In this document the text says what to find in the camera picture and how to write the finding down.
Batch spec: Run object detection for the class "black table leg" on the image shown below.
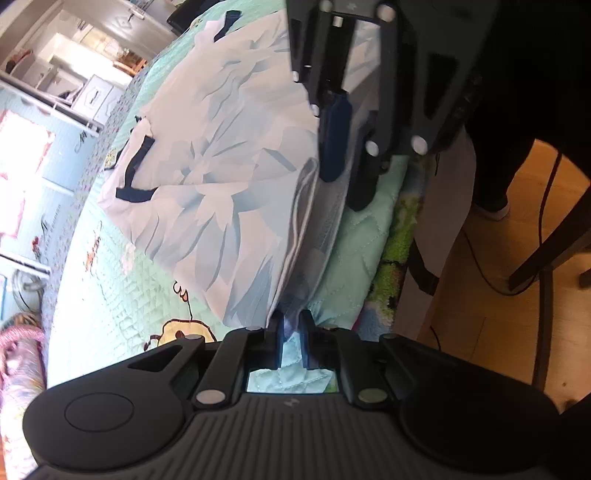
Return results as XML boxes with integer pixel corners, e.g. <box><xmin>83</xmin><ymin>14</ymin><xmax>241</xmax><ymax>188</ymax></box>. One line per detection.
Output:
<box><xmin>508</xmin><ymin>185</ymin><xmax>591</xmax><ymax>292</ymax></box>

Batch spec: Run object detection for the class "green quilted bee blanket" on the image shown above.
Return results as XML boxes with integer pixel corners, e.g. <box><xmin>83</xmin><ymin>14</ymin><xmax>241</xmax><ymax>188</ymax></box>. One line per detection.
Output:
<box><xmin>46</xmin><ymin>0</ymin><xmax>413</xmax><ymax>394</ymax></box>

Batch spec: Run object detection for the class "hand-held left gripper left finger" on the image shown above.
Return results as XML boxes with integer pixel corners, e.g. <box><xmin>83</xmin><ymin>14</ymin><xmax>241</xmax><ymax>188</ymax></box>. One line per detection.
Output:
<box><xmin>127</xmin><ymin>311</ymin><xmax>285</xmax><ymax>411</ymax></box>

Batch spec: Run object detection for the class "beige bed base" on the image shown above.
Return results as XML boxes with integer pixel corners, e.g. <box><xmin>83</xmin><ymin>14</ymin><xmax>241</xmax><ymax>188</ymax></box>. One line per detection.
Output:
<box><xmin>392</xmin><ymin>129</ymin><xmax>477</xmax><ymax>343</ymax></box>

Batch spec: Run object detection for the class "person's leg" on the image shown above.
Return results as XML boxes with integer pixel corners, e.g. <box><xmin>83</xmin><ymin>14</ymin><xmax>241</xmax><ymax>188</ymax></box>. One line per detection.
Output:
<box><xmin>462</xmin><ymin>0</ymin><xmax>591</xmax><ymax>217</ymax></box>

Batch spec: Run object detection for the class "blue yellow patterned pillow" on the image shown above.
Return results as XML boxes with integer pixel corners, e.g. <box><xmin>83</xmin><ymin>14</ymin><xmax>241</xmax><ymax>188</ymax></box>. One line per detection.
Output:
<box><xmin>0</xmin><ymin>311</ymin><xmax>43</xmax><ymax>331</ymax></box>

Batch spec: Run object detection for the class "purple floral bed sheet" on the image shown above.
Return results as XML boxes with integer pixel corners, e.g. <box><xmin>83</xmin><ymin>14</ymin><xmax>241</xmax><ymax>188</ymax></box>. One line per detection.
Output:
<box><xmin>41</xmin><ymin>60</ymin><xmax>155</xmax><ymax>384</ymax></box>

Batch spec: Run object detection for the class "white drawer cabinet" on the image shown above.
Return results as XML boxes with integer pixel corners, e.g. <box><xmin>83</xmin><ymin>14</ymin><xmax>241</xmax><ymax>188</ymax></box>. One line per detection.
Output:
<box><xmin>71</xmin><ymin>74</ymin><xmax>123</xmax><ymax>126</ymax></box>

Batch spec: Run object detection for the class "white shirt with navy trim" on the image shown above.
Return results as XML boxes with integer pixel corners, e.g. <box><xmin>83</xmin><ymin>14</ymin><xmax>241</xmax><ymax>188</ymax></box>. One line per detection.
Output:
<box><xmin>99</xmin><ymin>9</ymin><xmax>416</xmax><ymax>335</ymax></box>

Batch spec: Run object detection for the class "grey room door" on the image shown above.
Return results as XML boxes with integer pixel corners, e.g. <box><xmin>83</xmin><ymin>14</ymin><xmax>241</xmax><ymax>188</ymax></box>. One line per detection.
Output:
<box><xmin>65</xmin><ymin>0</ymin><xmax>177</xmax><ymax>48</ymax></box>

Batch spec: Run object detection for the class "sliding door wardrobe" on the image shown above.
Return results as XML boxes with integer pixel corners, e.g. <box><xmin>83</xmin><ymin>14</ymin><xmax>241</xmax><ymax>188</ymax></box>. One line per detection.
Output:
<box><xmin>0</xmin><ymin>78</ymin><xmax>103</xmax><ymax>296</ymax></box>

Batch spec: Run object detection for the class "pink folded quilt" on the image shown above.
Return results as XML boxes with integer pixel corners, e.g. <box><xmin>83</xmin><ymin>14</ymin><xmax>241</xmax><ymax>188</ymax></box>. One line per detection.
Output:
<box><xmin>0</xmin><ymin>323</ymin><xmax>48</xmax><ymax>480</ymax></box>

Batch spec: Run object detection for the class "pink bordered paper notice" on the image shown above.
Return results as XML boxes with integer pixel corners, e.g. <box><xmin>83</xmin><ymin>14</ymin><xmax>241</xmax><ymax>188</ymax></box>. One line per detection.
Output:
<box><xmin>0</xmin><ymin>111</ymin><xmax>56</xmax><ymax>237</ymax></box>

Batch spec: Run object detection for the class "person's shoe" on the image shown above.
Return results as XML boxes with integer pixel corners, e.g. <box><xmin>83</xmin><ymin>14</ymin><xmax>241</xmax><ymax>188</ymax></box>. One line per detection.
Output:
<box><xmin>471</xmin><ymin>198</ymin><xmax>511</xmax><ymax>221</ymax></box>

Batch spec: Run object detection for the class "coiled grey hose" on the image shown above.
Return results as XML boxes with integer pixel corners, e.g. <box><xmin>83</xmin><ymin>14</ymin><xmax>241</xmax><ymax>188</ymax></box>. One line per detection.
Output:
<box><xmin>14</xmin><ymin>270</ymin><xmax>48</xmax><ymax>308</ymax></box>

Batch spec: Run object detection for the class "black cable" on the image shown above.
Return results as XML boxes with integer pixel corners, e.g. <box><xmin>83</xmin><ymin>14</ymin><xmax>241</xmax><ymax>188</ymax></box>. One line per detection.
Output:
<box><xmin>462</xmin><ymin>152</ymin><xmax>565</xmax><ymax>296</ymax></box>

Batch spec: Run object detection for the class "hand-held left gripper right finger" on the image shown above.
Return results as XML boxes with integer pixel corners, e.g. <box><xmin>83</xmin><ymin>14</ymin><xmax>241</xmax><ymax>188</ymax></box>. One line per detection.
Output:
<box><xmin>298</xmin><ymin>310</ymin><xmax>445</xmax><ymax>411</ymax></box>

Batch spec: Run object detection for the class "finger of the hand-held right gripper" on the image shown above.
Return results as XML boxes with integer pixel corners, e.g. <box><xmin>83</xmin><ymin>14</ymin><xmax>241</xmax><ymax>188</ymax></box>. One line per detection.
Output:
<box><xmin>346</xmin><ymin>4</ymin><xmax>476</xmax><ymax>212</ymax></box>
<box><xmin>286</xmin><ymin>0</ymin><xmax>355</xmax><ymax>184</ymax></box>

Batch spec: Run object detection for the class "colourful fleece blanket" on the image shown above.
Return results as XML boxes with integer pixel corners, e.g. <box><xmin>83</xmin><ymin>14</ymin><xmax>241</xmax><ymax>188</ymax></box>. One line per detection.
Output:
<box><xmin>355</xmin><ymin>161</ymin><xmax>426</xmax><ymax>343</ymax></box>

